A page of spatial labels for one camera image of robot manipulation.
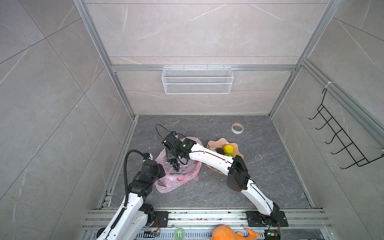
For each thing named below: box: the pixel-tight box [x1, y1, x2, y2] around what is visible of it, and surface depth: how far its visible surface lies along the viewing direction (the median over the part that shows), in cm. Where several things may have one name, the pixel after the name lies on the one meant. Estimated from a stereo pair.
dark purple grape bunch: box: [170, 159, 181, 172], surface depth 92 cm
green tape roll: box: [174, 227, 185, 240], surface depth 71 cm
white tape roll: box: [231, 122, 244, 134], surface depth 113 cm
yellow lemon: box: [223, 144, 234, 154], surface depth 94 cm
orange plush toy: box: [212, 225, 261, 240], surface depth 65 cm
